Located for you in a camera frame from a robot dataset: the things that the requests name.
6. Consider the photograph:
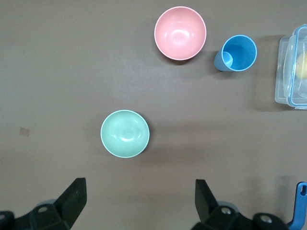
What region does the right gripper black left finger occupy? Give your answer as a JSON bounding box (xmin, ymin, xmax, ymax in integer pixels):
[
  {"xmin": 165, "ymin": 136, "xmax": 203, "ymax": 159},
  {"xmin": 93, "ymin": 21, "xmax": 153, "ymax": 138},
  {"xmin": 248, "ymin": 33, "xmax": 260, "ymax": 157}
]
[{"xmin": 0, "ymin": 177, "xmax": 87, "ymax": 230}]

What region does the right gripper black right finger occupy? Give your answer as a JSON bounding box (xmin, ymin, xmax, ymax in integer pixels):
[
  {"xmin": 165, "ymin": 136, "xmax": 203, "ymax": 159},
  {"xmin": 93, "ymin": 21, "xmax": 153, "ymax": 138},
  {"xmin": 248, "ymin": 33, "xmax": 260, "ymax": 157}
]
[{"xmin": 191, "ymin": 179, "xmax": 288, "ymax": 230}]

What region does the mint green bowl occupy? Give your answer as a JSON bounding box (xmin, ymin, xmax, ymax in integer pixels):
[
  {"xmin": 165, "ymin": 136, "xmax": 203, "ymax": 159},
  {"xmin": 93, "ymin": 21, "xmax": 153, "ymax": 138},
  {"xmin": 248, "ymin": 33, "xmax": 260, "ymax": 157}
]
[{"xmin": 100, "ymin": 109, "xmax": 151, "ymax": 159}]

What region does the pink bowl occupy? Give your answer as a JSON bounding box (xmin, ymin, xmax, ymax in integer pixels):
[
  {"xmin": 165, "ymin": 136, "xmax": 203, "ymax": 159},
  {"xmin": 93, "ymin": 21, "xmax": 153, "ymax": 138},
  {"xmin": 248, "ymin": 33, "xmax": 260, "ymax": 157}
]
[{"xmin": 153, "ymin": 6, "xmax": 207, "ymax": 61}]

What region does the blue plastic utensil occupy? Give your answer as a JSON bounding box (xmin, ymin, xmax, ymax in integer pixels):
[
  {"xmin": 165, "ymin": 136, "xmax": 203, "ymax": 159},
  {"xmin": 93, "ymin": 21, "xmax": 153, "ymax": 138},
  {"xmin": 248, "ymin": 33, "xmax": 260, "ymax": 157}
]
[{"xmin": 287, "ymin": 181, "xmax": 307, "ymax": 230}]

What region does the clear plastic container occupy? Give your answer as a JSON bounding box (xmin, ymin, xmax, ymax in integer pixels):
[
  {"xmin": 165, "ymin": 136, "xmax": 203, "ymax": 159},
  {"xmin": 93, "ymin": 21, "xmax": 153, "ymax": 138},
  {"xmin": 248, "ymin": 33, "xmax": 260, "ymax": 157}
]
[{"xmin": 274, "ymin": 24, "xmax": 307, "ymax": 110}]

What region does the blue plastic cup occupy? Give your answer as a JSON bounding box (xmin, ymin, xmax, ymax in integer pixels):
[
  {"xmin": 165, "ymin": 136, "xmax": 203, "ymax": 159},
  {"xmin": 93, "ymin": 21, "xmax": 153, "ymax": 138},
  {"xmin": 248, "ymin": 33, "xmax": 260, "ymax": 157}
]
[{"xmin": 213, "ymin": 34, "xmax": 258, "ymax": 72}]

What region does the yellow food item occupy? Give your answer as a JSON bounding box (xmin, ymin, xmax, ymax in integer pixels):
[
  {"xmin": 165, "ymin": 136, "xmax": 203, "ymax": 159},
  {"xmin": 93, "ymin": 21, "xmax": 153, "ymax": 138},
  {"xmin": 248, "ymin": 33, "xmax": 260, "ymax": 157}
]
[{"xmin": 296, "ymin": 51, "xmax": 307, "ymax": 79}]

